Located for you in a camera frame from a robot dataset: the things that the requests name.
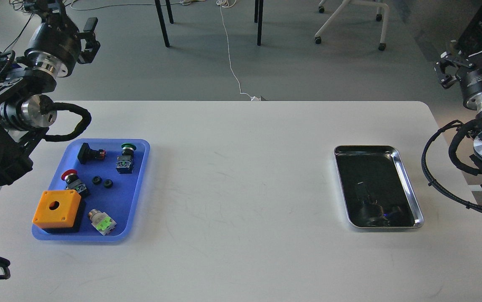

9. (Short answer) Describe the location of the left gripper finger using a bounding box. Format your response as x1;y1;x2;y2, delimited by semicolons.
77;17;101;64
24;0;71;31

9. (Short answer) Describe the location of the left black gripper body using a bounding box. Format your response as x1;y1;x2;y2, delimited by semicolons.
25;22;86;77

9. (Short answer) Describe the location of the small black gear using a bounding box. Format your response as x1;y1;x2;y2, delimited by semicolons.
92;175;103;185
103;179;114;188

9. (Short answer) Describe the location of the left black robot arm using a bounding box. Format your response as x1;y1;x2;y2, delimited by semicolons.
0;0;101;187

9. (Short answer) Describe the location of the white rolling chair base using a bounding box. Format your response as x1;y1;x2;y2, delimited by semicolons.
313;0;390;52

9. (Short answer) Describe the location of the black table leg left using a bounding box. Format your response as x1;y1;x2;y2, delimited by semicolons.
155;0;174;48

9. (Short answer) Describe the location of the black table leg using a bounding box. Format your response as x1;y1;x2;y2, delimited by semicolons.
155;0;174;48
253;0;264;46

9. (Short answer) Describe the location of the blue plastic tray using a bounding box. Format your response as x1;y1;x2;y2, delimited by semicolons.
31;139;151;242

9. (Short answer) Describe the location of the red mushroom push button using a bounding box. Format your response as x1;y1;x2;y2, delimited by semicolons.
61;169;90;198

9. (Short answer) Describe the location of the silver metal tray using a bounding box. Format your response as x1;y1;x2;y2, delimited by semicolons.
334;145;424;230

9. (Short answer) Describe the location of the black table leg right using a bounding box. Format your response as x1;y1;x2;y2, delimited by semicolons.
253;0;264;46

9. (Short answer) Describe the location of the green illuminated push button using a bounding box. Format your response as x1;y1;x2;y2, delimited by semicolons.
88;209;117;236

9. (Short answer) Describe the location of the black floor cable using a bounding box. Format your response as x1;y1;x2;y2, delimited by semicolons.
6;0;78;47

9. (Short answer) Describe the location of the black selector switch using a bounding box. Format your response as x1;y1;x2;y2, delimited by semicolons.
77;143;107;164

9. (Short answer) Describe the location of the green push button switch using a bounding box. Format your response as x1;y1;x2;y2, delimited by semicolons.
116;143;136;174

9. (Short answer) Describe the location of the white floor cable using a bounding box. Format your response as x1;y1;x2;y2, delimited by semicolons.
216;0;262;102

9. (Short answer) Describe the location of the orange button enclosure box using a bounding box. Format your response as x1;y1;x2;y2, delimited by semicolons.
32;190;81;230

